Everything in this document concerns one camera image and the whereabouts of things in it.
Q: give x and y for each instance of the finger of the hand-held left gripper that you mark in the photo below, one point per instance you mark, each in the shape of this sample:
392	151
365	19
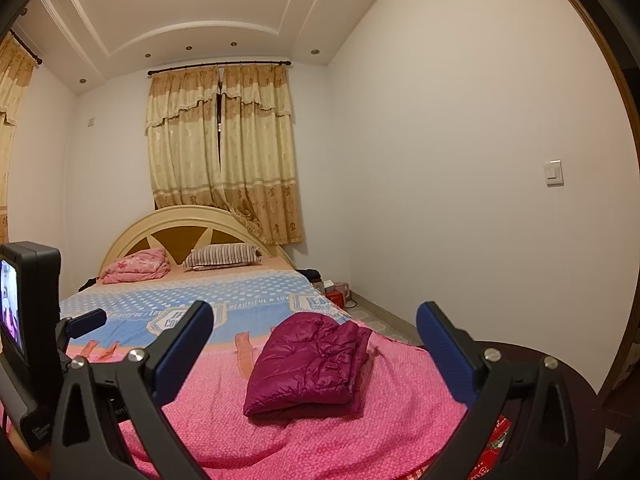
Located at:
87	322

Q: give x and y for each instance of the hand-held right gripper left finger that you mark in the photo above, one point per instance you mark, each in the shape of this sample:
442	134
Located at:
182	355

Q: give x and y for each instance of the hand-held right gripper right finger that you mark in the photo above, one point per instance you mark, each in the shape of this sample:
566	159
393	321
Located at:
447	355

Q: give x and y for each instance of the magenta puffer jacket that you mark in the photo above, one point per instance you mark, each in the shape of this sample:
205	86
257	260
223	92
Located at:
305	365

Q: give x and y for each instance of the folded pink floral quilt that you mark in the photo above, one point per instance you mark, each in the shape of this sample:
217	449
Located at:
135	267

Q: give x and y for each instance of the dark round table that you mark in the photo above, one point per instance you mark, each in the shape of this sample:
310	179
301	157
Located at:
525	349

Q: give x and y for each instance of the red printed box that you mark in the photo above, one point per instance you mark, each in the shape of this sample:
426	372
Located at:
492	440

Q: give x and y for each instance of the striped pillow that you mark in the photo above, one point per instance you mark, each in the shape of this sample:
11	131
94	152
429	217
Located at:
220	255

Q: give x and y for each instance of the cream wooden headboard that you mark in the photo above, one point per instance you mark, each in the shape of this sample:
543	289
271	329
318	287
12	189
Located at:
150	220

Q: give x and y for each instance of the pink kettle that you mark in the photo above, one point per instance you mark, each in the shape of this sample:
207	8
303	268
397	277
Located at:
345	291

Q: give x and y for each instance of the peach bed sheet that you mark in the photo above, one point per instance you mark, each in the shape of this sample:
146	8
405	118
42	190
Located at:
280	262

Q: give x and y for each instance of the small white box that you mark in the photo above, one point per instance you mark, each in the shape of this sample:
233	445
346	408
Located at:
328	285

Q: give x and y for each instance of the pink and blue printed bedspread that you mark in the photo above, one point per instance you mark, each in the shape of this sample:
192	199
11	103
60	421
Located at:
300	440

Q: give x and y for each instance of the dark blue bundle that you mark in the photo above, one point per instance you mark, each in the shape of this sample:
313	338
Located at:
313	276

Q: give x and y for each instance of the beige floral window curtain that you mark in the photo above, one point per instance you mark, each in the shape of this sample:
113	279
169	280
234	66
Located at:
190	150
10	110

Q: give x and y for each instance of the dark curtain rod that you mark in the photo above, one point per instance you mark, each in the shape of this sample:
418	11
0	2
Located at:
27	50
200	66

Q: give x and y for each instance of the white light switch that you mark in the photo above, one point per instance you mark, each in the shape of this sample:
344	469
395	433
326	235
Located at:
553	172

